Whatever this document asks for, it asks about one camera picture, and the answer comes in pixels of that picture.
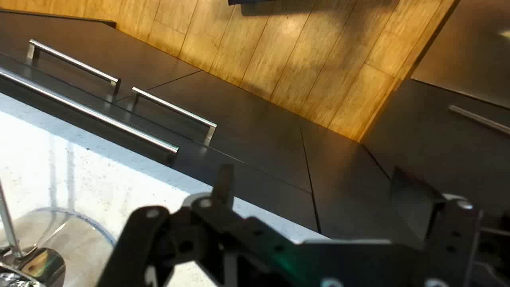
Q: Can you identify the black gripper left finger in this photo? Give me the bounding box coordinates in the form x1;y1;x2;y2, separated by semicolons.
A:
98;205;184;287

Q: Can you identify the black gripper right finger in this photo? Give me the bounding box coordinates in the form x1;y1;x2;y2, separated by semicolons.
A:
391;167;483;287

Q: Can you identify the silver ladle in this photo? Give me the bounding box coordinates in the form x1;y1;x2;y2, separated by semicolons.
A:
0;184;66;287

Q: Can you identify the stainless steel saucepan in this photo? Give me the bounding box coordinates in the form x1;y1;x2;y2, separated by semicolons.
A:
0;208;115;287

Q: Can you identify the dark lower cabinet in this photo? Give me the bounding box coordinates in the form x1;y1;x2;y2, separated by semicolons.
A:
0;9;510;240

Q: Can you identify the bottom drawer steel handle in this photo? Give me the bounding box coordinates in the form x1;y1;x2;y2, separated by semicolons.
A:
130;85;219;146

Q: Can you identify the drawer steel handle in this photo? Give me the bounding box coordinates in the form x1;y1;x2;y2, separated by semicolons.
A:
130;85;219;146
0;68;179;154
26;39;122;98

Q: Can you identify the upper drawer steel handle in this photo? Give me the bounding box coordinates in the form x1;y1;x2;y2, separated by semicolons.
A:
0;68;179;154

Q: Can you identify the lower drawer steel handle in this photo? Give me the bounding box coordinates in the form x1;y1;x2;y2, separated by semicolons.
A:
26;39;122;98

